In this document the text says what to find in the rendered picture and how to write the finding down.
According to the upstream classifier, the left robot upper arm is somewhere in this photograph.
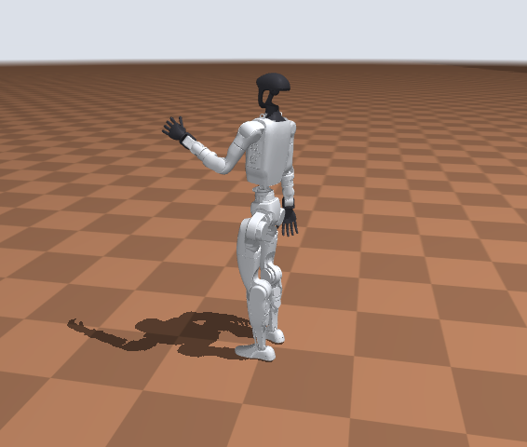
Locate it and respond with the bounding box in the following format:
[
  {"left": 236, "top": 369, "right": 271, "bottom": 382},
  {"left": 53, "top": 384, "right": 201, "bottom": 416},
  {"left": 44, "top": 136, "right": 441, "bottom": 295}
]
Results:
[{"left": 215, "top": 121, "right": 265, "bottom": 174}]

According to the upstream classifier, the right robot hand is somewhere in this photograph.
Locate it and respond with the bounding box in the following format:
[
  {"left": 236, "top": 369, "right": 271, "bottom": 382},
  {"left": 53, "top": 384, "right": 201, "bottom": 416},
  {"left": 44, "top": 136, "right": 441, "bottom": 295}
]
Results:
[{"left": 277, "top": 197, "right": 298, "bottom": 237}]

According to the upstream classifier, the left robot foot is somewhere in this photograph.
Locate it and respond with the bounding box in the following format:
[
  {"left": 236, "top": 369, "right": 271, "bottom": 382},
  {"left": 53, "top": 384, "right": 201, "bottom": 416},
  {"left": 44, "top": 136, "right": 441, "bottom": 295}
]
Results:
[{"left": 235, "top": 344, "right": 276, "bottom": 360}]

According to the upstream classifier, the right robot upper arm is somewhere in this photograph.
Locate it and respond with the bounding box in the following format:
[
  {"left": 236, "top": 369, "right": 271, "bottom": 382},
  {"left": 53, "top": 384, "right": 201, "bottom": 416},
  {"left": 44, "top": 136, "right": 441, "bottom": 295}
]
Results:
[{"left": 284, "top": 120, "right": 296, "bottom": 172}]

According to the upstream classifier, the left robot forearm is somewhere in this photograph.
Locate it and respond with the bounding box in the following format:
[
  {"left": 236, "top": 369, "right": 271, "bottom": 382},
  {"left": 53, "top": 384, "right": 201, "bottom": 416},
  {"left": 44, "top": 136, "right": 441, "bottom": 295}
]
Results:
[{"left": 182, "top": 135, "right": 225, "bottom": 172}]

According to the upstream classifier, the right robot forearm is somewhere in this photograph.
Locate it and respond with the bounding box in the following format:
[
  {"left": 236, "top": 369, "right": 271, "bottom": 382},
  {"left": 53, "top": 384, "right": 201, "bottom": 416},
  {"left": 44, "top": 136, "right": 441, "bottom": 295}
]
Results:
[{"left": 281, "top": 167, "right": 294, "bottom": 207}]

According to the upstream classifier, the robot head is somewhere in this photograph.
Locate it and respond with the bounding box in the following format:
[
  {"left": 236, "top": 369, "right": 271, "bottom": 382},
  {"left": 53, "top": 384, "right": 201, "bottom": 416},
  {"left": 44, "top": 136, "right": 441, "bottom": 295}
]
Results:
[{"left": 256, "top": 73, "right": 291, "bottom": 122}]

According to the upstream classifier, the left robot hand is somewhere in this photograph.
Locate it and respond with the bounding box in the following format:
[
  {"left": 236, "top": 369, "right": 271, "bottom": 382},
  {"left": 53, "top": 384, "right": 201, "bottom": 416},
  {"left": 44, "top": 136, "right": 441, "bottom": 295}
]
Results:
[{"left": 162, "top": 116, "right": 196, "bottom": 150}]

